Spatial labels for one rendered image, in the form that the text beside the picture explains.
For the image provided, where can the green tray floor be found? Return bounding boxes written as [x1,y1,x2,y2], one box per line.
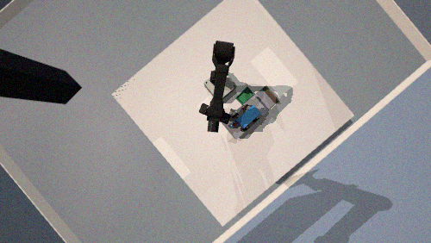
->
[237,88,253,103]

